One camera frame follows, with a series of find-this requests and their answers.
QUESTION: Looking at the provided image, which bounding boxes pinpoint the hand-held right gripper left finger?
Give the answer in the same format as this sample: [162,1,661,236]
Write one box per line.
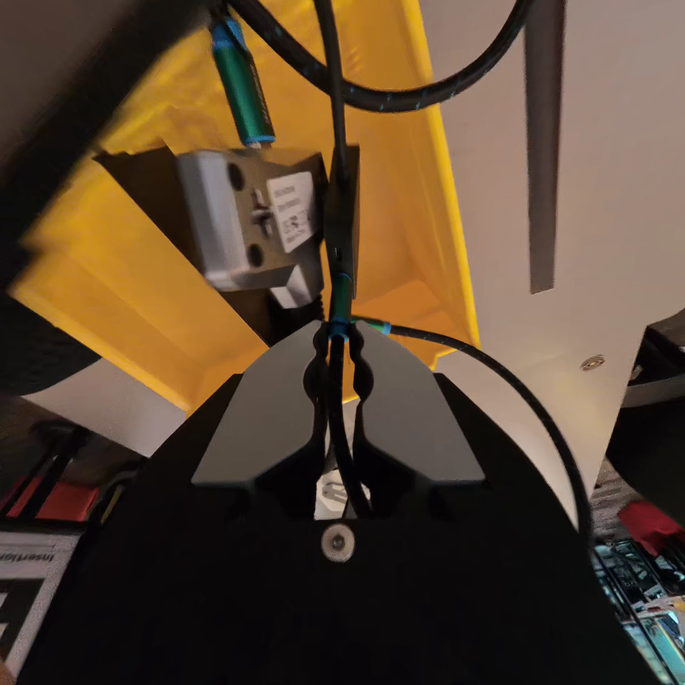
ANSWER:
[191,319,328,504]

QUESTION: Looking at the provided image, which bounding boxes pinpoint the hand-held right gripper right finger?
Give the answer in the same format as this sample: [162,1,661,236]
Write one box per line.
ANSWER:
[349,319,486,504]

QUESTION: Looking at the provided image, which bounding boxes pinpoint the yellow plastic bin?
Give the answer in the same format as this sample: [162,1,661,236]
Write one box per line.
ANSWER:
[8,0,480,413]

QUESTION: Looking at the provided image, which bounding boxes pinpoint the silver hdmi port adapter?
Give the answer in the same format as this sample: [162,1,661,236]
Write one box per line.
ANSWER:
[176,150,328,324]

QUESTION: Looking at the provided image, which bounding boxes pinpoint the black multiport hub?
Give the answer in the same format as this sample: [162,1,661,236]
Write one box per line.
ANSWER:
[315,0,360,281]

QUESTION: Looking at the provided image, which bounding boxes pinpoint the black hdmi cable green plugs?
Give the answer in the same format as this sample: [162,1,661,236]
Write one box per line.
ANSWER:
[210,0,595,544]

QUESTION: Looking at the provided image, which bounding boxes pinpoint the pile of colourful packets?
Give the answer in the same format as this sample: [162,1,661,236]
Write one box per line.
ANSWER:
[591,538,685,685]

